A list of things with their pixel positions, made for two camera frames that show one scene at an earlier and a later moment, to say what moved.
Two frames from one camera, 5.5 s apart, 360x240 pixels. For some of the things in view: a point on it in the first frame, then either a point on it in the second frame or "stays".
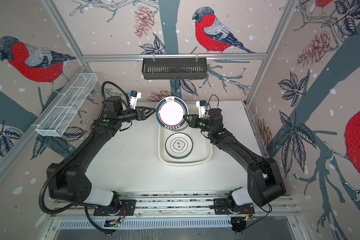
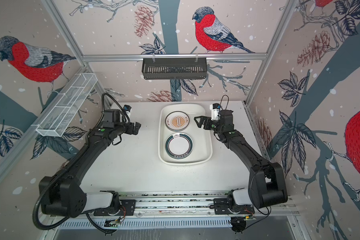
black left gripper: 149,109 to 131,130
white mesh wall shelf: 65,106 stays
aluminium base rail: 190,212 stays
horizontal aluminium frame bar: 139,57 stays
